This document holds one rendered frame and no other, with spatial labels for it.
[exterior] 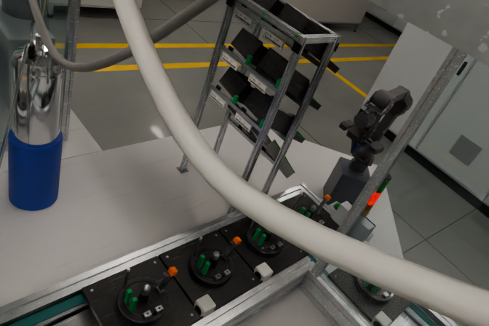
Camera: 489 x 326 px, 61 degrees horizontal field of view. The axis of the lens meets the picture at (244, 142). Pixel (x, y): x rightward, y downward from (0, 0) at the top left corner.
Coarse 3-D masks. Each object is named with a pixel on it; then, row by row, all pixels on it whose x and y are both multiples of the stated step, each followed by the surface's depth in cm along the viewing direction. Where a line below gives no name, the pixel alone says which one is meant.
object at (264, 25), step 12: (252, 12) 136; (264, 24) 133; (288, 36) 128; (240, 60) 144; (312, 60) 143; (252, 72) 141; (264, 72) 161; (288, 96) 153; (240, 108) 149; (252, 120) 145; (276, 132) 161
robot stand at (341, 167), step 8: (344, 160) 193; (336, 168) 194; (344, 168) 187; (368, 168) 194; (336, 176) 190; (344, 176) 183; (352, 176) 184; (360, 176) 186; (368, 176) 188; (328, 184) 198; (336, 184) 187; (344, 184) 186; (352, 184) 185; (360, 184) 185; (328, 192) 194; (336, 192) 189; (344, 192) 188; (352, 192) 188; (360, 192) 187; (336, 200) 191; (344, 200) 191; (352, 200) 190
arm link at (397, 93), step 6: (378, 90) 153; (384, 90) 155; (390, 90) 159; (396, 90) 161; (402, 90) 163; (408, 90) 164; (378, 96) 152; (384, 96) 151; (390, 96) 151; (396, 96) 156; (402, 96) 163; (408, 96) 167; (372, 102) 154; (378, 102) 152; (384, 102) 150; (390, 102) 151; (408, 102) 168; (384, 108) 152; (408, 108) 173
